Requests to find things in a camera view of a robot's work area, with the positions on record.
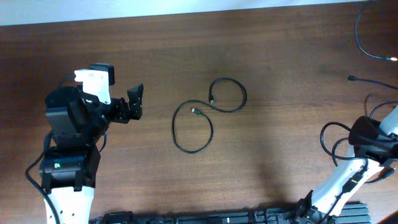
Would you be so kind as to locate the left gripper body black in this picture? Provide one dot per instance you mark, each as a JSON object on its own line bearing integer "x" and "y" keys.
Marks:
{"x": 123, "y": 109}

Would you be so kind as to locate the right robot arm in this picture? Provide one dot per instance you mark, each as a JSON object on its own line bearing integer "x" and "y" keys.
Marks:
{"x": 372, "y": 148}

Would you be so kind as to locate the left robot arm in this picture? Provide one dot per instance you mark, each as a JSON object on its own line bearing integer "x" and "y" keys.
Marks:
{"x": 79, "y": 117}

